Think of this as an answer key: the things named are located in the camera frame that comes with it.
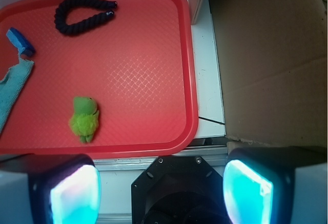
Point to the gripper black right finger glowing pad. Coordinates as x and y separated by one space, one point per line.
276 184

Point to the light blue microfiber cloth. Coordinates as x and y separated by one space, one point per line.
12 84

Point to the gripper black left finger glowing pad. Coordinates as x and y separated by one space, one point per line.
49 189

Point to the red plastic tray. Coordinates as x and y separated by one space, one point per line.
138 67

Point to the green plush frog toy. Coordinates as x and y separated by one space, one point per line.
84 121

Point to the brown cardboard box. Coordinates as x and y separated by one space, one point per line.
272 56

